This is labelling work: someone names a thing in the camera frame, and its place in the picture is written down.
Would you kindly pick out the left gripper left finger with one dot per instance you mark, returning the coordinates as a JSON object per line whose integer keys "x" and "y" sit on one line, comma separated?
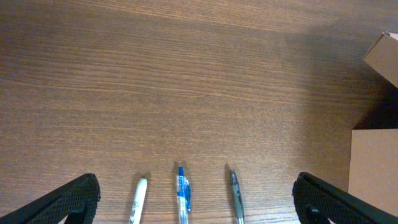
{"x": 74, "y": 202}

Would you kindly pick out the black and white marker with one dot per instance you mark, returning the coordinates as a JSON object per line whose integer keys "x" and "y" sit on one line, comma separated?
{"x": 138, "y": 202}

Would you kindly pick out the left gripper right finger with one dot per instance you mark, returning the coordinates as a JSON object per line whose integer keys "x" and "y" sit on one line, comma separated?
{"x": 317, "y": 201}

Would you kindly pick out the blue ballpoint pen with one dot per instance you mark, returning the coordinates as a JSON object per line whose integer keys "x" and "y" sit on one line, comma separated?
{"x": 183, "y": 196}

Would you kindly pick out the dark grey pen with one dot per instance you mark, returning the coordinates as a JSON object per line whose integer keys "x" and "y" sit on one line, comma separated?
{"x": 237, "y": 198}

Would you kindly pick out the open cardboard box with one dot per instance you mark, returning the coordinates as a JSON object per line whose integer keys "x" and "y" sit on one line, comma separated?
{"x": 373, "y": 161}

